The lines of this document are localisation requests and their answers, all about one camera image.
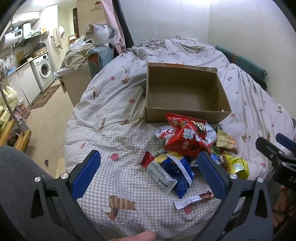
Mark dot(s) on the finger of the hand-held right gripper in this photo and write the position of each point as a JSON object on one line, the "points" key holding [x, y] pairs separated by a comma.
{"points": [[268, 148], [286, 140]]}

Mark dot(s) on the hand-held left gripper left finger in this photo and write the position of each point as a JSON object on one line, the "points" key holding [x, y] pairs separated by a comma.
{"points": [[86, 176]]}

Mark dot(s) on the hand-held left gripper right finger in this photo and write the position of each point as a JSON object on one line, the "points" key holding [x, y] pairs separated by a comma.
{"points": [[211, 176]]}

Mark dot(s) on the yellow snack packet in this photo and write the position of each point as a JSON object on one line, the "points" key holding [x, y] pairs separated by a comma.
{"points": [[234, 165]]}

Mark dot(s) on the blue bag white stripe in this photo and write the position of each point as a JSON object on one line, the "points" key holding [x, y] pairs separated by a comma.
{"points": [[180, 176]]}

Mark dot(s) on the small white brown wrapper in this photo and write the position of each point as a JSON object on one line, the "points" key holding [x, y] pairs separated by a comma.
{"points": [[187, 201]]}

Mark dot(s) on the tan snack packet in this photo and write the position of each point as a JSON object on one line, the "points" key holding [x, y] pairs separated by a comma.
{"points": [[225, 140]]}

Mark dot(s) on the large red snack bag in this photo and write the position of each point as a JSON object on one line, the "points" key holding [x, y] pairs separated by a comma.
{"points": [[187, 139]]}

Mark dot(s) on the silver bar wrapper red end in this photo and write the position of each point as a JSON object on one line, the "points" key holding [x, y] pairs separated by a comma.
{"points": [[159, 177]]}

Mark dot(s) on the white snack bag red swirl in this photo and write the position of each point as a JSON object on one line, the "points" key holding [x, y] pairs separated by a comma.
{"points": [[163, 133]]}

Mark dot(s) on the brown cardboard box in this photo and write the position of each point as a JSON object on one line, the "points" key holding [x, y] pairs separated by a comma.
{"points": [[185, 92]]}

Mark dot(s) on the person's left hand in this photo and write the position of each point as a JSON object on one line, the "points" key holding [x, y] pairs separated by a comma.
{"points": [[134, 236]]}

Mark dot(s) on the person's foot in sandal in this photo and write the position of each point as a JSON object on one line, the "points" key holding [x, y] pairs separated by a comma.
{"points": [[284, 206]]}

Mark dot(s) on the person's grey trouser leg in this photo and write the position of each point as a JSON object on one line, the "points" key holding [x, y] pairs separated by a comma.
{"points": [[13, 166]]}

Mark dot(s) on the wooden chair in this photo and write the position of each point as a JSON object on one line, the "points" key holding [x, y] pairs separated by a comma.
{"points": [[23, 139]]}

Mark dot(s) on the brown patterned rug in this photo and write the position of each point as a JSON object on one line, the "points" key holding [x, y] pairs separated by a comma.
{"points": [[46, 96]]}

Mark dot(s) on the beige cabinet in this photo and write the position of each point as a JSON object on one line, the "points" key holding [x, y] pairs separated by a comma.
{"points": [[74, 85]]}

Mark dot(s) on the grey metal stand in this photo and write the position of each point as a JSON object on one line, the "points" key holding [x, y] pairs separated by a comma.
{"points": [[11, 111]]}

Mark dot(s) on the pale yellow clothing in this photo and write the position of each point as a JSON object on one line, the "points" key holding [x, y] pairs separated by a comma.
{"points": [[9, 97]]}

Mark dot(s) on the white kitchen cabinets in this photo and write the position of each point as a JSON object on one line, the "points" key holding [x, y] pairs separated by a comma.
{"points": [[25, 81]]}

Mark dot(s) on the white washing machine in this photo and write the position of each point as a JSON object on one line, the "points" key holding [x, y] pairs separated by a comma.
{"points": [[42, 69]]}

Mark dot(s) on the pile of beige clothes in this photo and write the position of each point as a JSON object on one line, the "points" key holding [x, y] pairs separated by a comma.
{"points": [[76, 58]]}

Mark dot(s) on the teal cushioned chair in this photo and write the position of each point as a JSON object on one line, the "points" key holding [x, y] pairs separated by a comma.
{"points": [[101, 55]]}

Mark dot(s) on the hanging beige towel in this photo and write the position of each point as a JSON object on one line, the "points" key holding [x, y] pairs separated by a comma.
{"points": [[57, 37]]}

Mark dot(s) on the white and grey cat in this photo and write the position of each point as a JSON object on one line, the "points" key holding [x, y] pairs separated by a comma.
{"points": [[101, 34]]}

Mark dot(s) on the dark wooden door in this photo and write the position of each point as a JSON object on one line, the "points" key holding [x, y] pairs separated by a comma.
{"points": [[75, 23]]}

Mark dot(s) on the white water heater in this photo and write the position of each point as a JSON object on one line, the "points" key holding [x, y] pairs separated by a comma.
{"points": [[13, 37]]}

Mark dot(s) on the pink curtain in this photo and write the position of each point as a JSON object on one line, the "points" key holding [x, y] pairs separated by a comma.
{"points": [[111, 14]]}

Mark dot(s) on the white wall cabinet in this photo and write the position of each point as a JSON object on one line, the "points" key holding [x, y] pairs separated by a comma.
{"points": [[25, 17]]}

